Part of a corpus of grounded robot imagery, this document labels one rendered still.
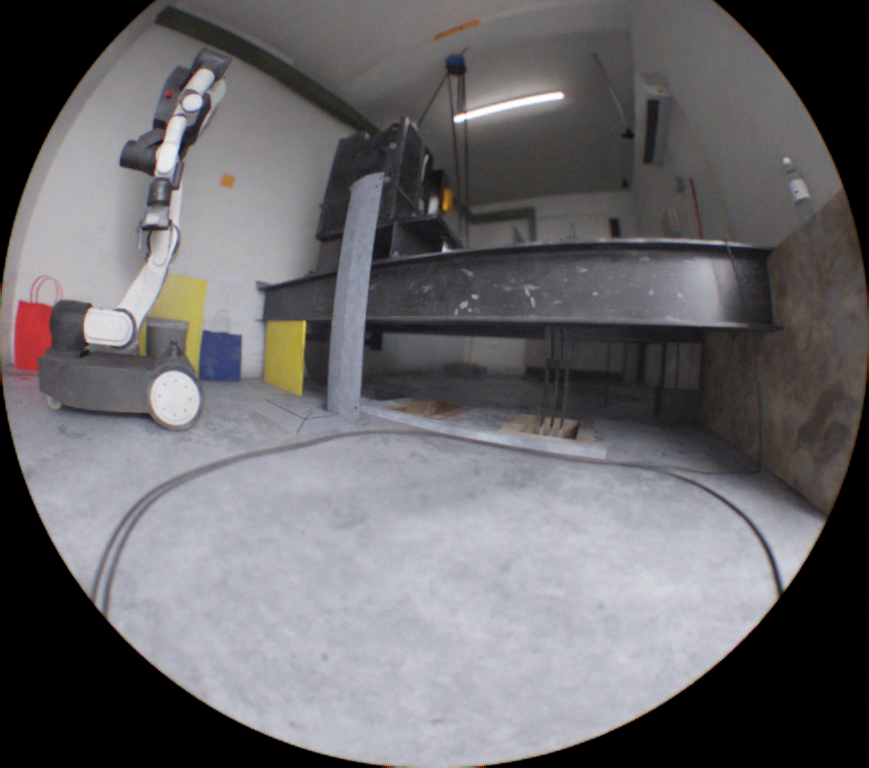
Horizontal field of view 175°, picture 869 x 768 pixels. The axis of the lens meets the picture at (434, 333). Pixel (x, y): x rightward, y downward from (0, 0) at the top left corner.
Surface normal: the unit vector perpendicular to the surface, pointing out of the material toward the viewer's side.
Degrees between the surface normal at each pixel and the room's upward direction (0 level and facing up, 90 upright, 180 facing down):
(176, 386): 90
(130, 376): 90
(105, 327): 90
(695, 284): 90
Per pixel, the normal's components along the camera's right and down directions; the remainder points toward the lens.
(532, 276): -0.53, -0.08
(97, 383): 0.80, 0.02
